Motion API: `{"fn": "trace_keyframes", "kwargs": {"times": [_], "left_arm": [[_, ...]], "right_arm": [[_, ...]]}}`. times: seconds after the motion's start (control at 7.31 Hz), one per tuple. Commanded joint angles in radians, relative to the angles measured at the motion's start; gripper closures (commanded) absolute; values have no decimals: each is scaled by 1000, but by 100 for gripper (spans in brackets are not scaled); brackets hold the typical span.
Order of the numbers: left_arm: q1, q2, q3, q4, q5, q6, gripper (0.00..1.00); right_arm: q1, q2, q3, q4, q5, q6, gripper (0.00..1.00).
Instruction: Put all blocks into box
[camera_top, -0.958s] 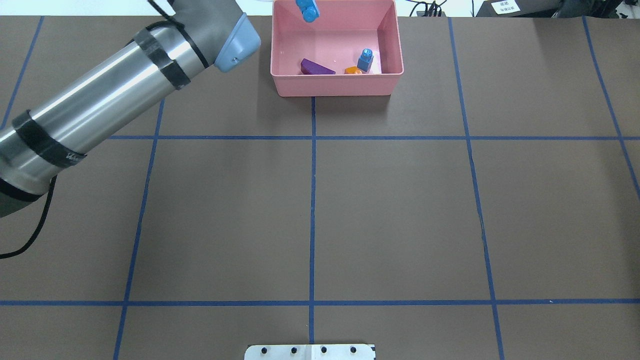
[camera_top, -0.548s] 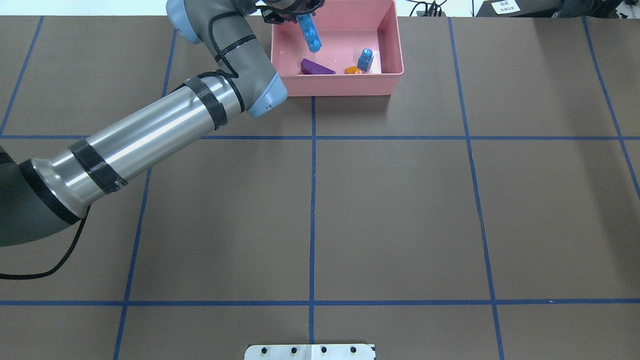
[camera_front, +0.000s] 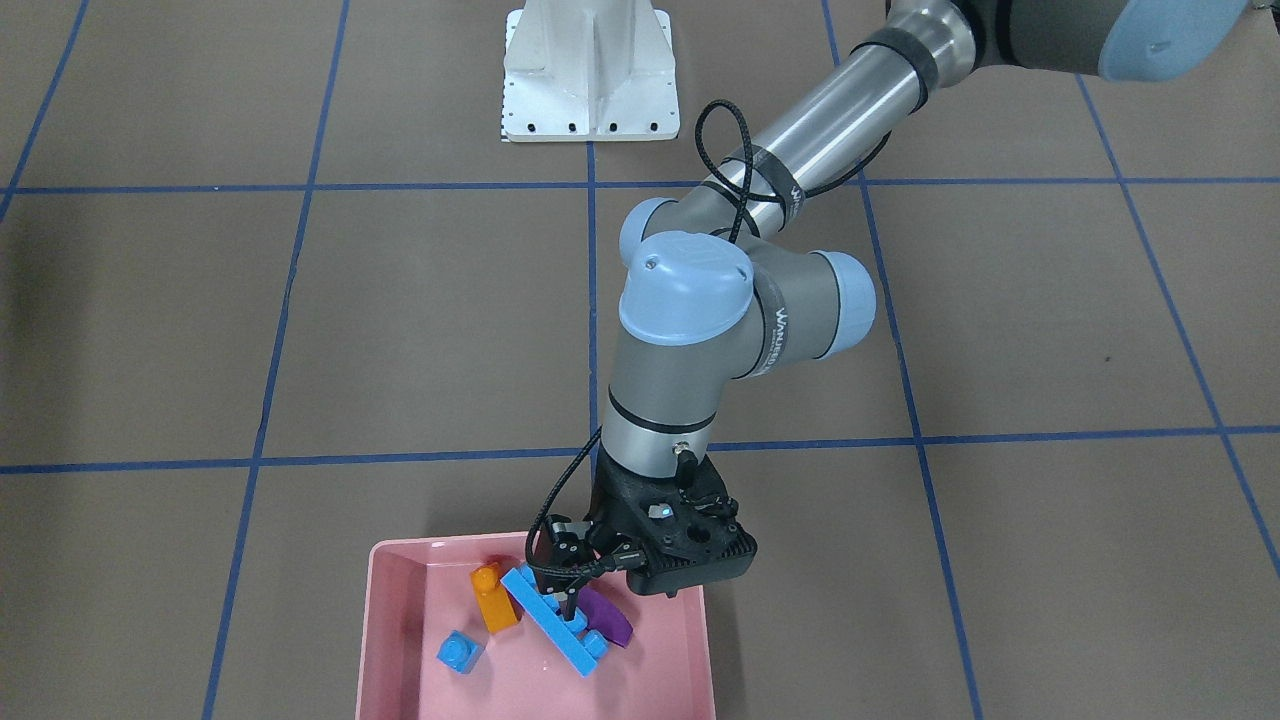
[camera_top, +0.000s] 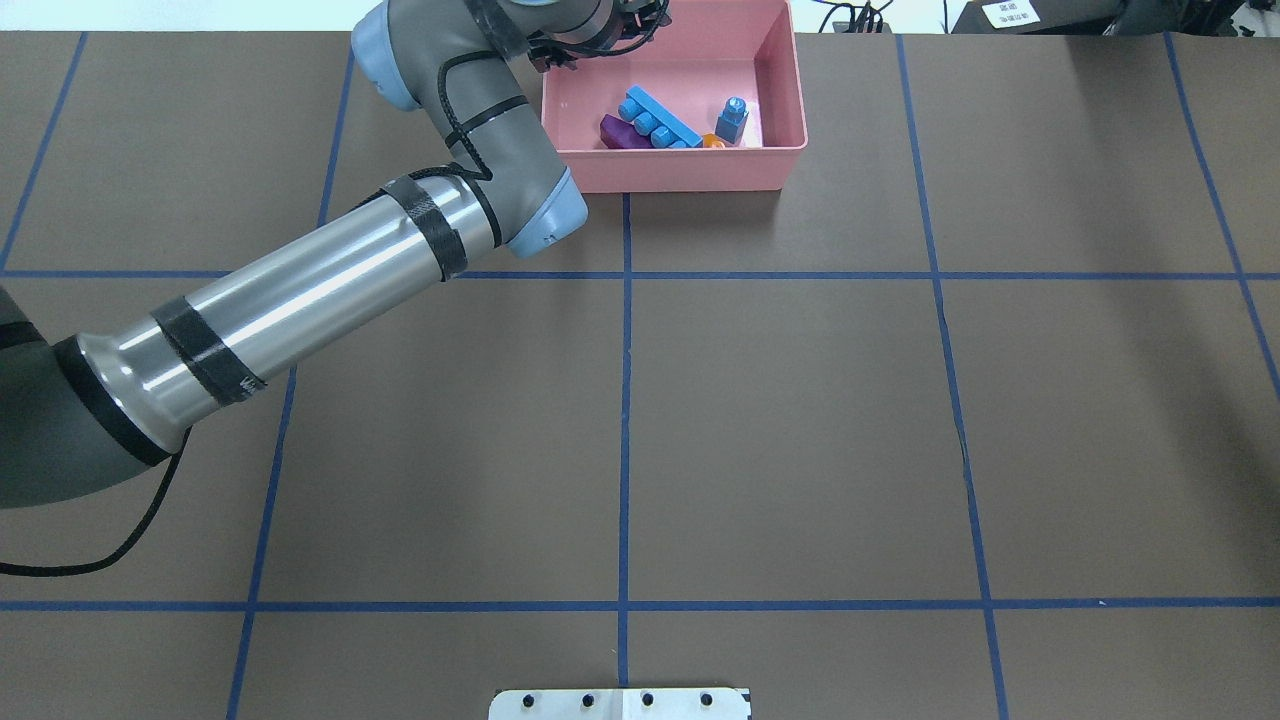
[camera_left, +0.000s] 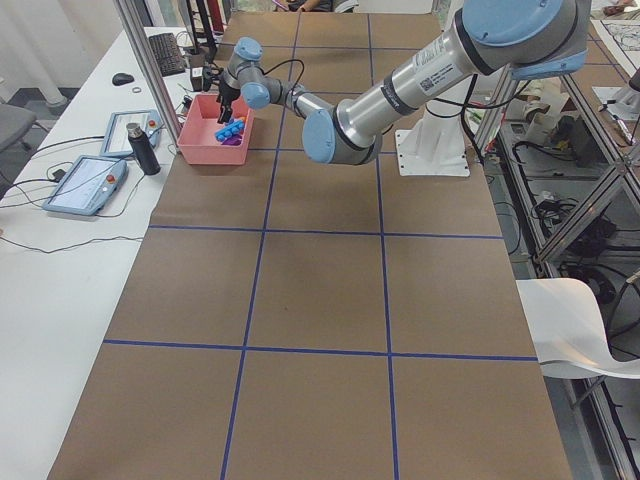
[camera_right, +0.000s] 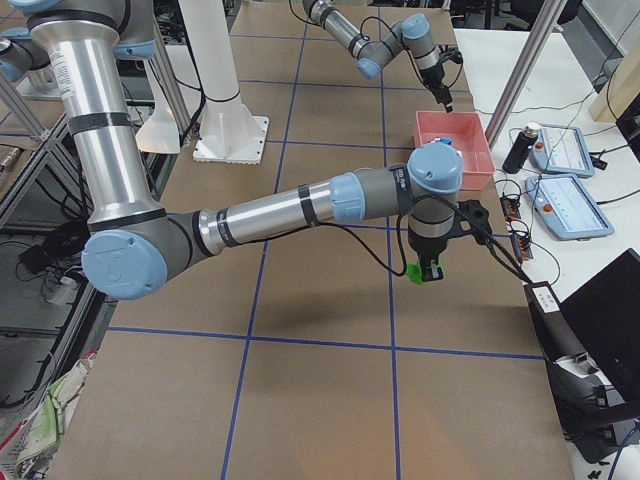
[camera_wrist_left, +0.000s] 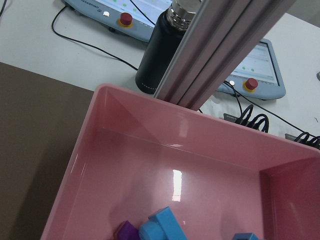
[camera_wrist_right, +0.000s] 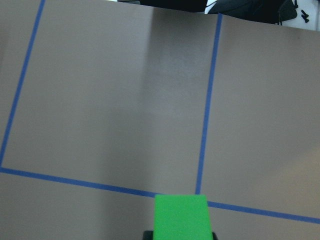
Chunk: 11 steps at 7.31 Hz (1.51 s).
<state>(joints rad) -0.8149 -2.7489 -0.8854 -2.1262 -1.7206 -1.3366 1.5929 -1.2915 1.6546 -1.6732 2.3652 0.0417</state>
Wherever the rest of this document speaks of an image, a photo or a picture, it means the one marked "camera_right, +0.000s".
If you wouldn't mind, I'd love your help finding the upper grey usb hub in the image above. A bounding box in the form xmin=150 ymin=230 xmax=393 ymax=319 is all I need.
xmin=500 ymin=195 xmax=521 ymax=221

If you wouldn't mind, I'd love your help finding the black laptop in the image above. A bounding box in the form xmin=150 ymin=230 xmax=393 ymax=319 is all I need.
xmin=524 ymin=249 xmax=639 ymax=463

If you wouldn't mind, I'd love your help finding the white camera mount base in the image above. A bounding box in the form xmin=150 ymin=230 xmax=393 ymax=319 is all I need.
xmin=193 ymin=98 xmax=269 ymax=164

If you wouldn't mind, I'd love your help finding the teach pendant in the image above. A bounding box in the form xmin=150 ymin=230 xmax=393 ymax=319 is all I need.
xmin=525 ymin=174 xmax=615 ymax=241
xmin=529 ymin=124 xmax=595 ymax=178

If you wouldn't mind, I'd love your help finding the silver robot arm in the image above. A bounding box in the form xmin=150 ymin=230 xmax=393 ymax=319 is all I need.
xmin=14 ymin=1 xmax=463 ymax=300
xmin=302 ymin=1 xmax=463 ymax=112

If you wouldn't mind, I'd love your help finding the aluminium frame post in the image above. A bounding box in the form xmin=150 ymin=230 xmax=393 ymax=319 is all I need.
xmin=485 ymin=0 xmax=567 ymax=148

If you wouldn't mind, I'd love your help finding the crumpled bag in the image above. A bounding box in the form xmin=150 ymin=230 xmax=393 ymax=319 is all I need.
xmin=1 ymin=350 xmax=98 ymax=479

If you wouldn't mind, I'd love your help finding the grey usb hub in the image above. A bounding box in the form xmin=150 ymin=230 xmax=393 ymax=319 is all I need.
xmin=500 ymin=195 xmax=521 ymax=221
xmin=509 ymin=230 xmax=533 ymax=264

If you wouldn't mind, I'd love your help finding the brown paper table cover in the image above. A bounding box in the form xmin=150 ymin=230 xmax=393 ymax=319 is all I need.
xmin=49 ymin=2 xmax=573 ymax=479

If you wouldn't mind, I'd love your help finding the lower grey usb hub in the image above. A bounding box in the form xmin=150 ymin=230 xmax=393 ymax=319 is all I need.
xmin=509 ymin=230 xmax=533 ymax=264

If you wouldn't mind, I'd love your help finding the lower teach pendant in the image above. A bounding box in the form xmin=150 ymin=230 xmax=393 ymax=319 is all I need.
xmin=525 ymin=174 xmax=615 ymax=241

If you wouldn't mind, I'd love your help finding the pink plastic box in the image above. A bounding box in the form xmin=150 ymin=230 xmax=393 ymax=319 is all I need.
xmin=413 ymin=111 xmax=495 ymax=191

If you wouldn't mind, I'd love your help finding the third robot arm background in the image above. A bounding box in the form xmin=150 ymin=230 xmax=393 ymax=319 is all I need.
xmin=1 ymin=27 xmax=57 ymax=92

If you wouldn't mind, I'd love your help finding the upper teach pendant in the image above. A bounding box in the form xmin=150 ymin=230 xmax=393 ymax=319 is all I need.
xmin=529 ymin=124 xmax=595 ymax=178

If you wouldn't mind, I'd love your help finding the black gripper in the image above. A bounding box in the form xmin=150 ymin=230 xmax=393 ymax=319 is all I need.
xmin=408 ymin=232 xmax=448 ymax=282
xmin=422 ymin=67 xmax=453 ymax=113

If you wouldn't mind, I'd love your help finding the black bottle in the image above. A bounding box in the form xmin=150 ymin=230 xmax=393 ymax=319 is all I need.
xmin=502 ymin=122 xmax=541 ymax=174

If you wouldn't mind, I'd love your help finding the green block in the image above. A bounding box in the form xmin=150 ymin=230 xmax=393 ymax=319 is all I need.
xmin=406 ymin=263 xmax=424 ymax=285

